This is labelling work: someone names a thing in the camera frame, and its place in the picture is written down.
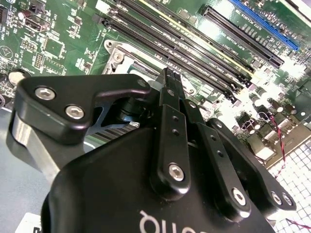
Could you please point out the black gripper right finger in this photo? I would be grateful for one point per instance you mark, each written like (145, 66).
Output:
(226, 170)

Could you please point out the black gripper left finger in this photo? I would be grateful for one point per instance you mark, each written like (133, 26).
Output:
(97, 83)

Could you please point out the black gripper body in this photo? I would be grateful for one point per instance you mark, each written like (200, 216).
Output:
(109, 184)

